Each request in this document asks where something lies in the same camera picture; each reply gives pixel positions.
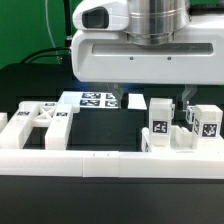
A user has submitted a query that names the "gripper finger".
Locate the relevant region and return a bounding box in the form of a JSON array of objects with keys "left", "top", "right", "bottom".
[
  {"left": 107, "top": 83, "right": 129, "bottom": 109},
  {"left": 181, "top": 84, "right": 197, "bottom": 111}
]

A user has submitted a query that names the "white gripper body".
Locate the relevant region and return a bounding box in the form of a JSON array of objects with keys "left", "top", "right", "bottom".
[{"left": 71, "top": 14, "right": 224, "bottom": 85}]

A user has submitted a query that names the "white chair seat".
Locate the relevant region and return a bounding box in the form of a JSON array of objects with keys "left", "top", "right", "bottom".
[{"left": 141, "top": 125, "right": 192, "bottom": 152}]

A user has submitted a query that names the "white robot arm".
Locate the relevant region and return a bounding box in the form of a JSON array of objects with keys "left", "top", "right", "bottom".
[{"left": 71, "top": 0, "right": 224, "bottom": 101}]

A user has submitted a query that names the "white sheet with markers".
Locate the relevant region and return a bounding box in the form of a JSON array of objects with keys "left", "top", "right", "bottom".
[{"left": 59, "top": 91, "right": 147, "bottom": 110}]

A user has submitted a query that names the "white U-shaped obstacle fence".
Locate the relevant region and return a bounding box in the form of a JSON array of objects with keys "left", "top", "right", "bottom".
[{"left": 0, "top": 112, "right": 224, "bottom": 178}]

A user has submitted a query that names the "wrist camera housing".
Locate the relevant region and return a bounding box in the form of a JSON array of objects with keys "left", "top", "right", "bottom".
[{"left": 72, "top": 0, "right": 129, "bottom": 31}]

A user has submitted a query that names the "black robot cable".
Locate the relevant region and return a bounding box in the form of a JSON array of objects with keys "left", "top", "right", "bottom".
[{"left": 20, "top": 0, "right": 75, "bottom": 64}]

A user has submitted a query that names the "white chair back frame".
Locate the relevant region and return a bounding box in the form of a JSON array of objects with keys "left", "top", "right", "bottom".
[{"left": 0, "top": 101, "right": 80, "bottom": 150}]

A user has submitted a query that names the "thin white cable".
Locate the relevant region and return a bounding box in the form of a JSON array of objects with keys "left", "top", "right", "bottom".
[{"left": 45, "top": 0, "right": 63, "bottom": 64}]

